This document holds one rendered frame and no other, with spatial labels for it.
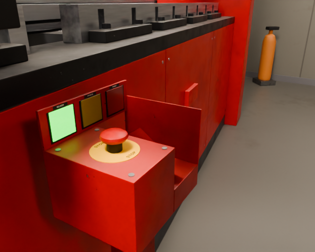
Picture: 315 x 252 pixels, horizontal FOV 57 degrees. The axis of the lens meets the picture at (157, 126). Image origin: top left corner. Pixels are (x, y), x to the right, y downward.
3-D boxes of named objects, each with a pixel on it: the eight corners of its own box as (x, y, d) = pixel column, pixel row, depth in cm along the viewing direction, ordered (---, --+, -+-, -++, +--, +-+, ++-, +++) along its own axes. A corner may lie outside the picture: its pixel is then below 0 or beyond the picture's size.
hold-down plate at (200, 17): (192, 23, 144) (193, 17, 143) (182, 23, 146) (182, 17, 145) (207, 20, 169) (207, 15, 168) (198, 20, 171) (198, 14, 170)
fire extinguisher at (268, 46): (278, 82, 381) (287, 26, 354) (272, 87, 359) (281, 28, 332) (255, 79, 396) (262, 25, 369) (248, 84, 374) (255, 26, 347)
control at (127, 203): (136, 259, 39) (132, 136, 32) (53, 217, 46) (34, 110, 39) (197, 184, 55) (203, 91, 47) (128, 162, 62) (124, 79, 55)
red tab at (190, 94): (188, 107, 128) (189, 91, 125) (184, 106, 128) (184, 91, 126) (197, 97, 140) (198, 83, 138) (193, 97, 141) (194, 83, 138)
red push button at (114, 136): (117, 163, 39) (116, 139, 38) (95, 156, 41) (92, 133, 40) (134, 151, 42) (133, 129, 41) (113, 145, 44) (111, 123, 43)
